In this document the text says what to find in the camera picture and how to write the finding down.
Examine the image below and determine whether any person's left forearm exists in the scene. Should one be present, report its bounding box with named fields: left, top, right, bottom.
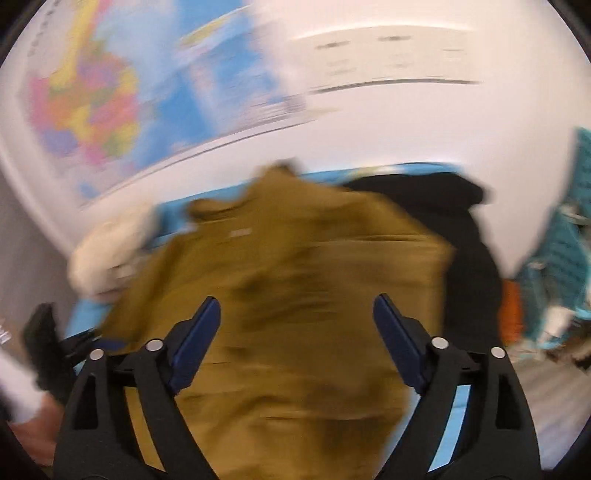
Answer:
left=7, top=399, right=63, bottom=464

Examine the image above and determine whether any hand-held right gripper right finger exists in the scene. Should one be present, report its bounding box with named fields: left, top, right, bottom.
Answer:
left=373, top=293, right=543, bottom=480

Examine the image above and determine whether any cream white garment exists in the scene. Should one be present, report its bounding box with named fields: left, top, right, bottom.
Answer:
left=68, top=217, right=160, bottom=303

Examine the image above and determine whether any olive green garment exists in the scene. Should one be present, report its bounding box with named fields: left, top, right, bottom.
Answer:
left=99, top=168, right=455, bottom=480

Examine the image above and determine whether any colourful wall map poster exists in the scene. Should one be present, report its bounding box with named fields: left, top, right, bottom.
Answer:
left=18, top=0, right=310, bottom=208

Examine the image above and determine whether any white air conditioner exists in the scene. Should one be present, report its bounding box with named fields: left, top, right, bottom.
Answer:
left=263, top=18, right=485, bottom=95

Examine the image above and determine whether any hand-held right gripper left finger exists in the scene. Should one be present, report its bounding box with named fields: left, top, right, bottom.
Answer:
left=53, top=296, right=222, bottom=480

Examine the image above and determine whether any orange object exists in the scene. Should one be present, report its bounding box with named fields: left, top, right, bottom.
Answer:
left=501, top=281, right=525, bottom=347

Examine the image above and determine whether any black garment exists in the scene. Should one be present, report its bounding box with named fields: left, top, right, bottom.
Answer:
left=344, top=171, right=504, bottom=352

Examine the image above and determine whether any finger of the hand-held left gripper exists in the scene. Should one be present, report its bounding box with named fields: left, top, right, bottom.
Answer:
left=59, top=329, right=101, bottom=361

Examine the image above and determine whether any blue bed sheet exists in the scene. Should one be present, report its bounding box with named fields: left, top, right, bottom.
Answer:
left=65, top=161, right=472, bottom=474

